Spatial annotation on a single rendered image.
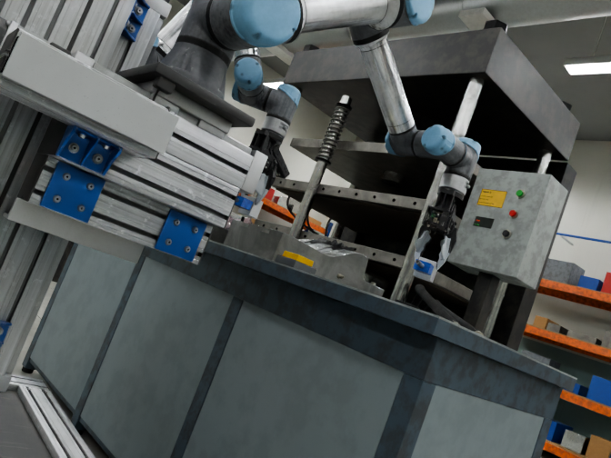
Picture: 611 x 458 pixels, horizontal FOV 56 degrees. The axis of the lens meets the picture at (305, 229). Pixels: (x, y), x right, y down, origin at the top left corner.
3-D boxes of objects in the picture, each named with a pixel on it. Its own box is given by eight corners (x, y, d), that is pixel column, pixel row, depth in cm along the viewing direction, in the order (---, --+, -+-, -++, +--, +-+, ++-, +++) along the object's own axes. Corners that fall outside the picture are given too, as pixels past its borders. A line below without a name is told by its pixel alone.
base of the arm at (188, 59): (168, 72, 107) (188, 24, 108) (139, 78, 119) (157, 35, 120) (233, 111, 116) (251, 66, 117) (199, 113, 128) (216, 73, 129)
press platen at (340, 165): (454, 158, 236) (458, 146, 237) (289, 145, 319) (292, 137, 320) (527, 217, 282) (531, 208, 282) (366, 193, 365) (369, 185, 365)
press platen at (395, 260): (409, 269, 229) (413, 258, 229) (252, 227, 312) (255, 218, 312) (495, 314, 277) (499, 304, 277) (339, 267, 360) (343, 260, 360)
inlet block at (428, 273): (423, 274, 147) (430, 254, 147) (405, 268, 149) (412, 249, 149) (432, 283, 158) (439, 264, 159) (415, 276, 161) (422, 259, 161)
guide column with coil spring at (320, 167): (252, 343, 272) (347, 94, 286) (245, 339, 276) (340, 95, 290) (260, 344, 276) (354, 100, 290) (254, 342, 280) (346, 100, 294)
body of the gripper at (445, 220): (419, 224, 154) (435, 184, 155) (425, 233, 162) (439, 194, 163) (446, 233, 151) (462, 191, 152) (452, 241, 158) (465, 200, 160)
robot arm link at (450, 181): (445, 180, 164) (473, 186, 160) (439, 194, 163) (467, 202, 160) (440, 171, 157) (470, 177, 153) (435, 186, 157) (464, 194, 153)
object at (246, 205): (226, 204, 159) (234, 185, 159) (215, 201, 162) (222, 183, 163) (256, 219, 169) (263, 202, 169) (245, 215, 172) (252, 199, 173)
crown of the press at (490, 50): (455, 156, 220) (505, 14, 227) (258, 142, 318) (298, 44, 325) (545, 230, 274) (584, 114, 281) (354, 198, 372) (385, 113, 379)
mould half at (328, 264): (271, 262, 161) (288, 217, 163) (222, 244, 181) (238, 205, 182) (378, 306, 194) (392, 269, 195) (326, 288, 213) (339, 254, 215)
